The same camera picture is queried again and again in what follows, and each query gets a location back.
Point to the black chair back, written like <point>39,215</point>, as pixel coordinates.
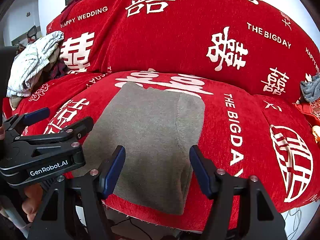
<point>6,65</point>

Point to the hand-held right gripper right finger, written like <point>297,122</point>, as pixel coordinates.
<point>200,172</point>

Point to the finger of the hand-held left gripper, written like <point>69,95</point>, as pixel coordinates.
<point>37,113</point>
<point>77,126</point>

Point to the dark purple cloth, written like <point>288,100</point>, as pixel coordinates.
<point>58,70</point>

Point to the brown cloth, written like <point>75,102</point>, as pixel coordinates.
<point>53,57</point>

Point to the black metal frame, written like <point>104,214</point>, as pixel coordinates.
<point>32,33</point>

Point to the grey fluffy cloth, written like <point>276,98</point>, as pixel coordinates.
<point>311,88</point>

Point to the white quilted jacket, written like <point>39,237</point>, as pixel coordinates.
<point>30,62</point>

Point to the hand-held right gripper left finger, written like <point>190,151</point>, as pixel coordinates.
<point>115,172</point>

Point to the red printed sofa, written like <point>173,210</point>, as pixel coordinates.
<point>175,42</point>

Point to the red embroidered cushion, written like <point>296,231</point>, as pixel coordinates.
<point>308,111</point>

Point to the grey pole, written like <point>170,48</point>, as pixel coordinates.
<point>13,216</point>

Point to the person's left hand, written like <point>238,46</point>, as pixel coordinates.
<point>31,200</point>

